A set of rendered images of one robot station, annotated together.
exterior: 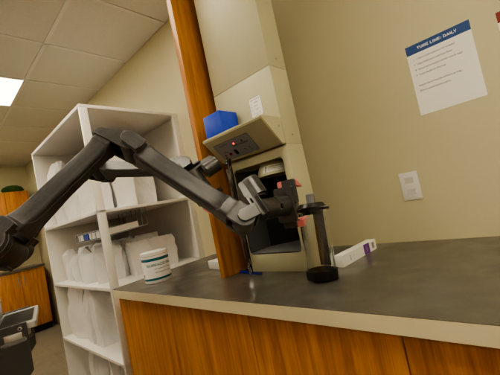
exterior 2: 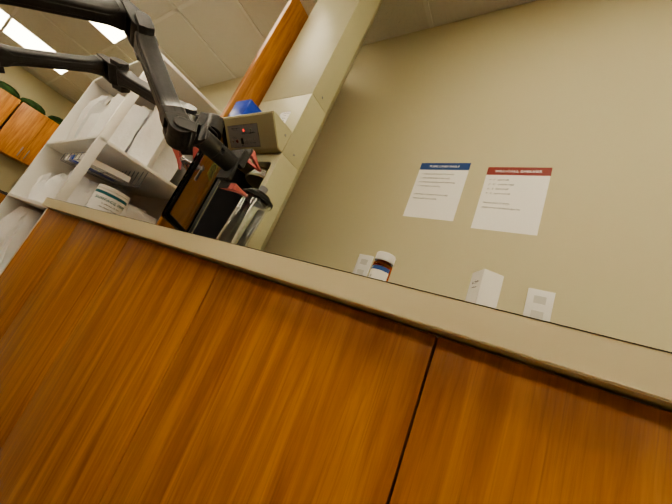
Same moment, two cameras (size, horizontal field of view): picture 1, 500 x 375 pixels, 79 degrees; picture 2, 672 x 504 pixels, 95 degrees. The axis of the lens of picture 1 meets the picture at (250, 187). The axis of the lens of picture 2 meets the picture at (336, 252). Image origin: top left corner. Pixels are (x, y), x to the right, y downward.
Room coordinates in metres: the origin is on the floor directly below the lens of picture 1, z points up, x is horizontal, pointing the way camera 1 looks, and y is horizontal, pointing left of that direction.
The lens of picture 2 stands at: (0.00, -0.40, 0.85)
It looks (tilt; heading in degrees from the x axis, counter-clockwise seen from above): 15 degrees up; 355
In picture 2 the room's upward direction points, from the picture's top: 22 degrees clockwise
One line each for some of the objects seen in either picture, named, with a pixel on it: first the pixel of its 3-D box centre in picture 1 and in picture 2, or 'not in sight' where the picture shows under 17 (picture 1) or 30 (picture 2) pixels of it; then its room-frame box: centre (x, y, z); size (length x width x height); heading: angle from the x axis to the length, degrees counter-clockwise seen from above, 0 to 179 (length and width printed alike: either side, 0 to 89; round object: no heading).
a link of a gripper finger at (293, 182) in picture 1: (292, 191); (247, 165); (0.92, -0.12, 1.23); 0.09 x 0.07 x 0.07; 137
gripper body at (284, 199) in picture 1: (280, 205); (225, 159); (0.86, -0.08, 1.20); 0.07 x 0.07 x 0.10; 47
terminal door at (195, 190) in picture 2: (237, 214); (200, 180); (1.14, 0.07, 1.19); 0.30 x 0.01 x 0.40; 4
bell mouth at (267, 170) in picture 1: (276, 168); (267, 181); (1.26, -0.12, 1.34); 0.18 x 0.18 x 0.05
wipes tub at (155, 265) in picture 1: (155, 265); (106, 204); (1.53, 0.54, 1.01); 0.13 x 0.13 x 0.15
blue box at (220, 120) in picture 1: (221, 126); (247, 117); (1.22, 0.06, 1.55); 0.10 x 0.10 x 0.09; 48
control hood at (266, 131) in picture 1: (241, 142); (250, 134); (1.16, 0.00, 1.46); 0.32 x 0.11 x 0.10; 48
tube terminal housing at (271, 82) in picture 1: (277, 173); (265, 188); (1.30, -0.13, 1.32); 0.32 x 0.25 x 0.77; 48
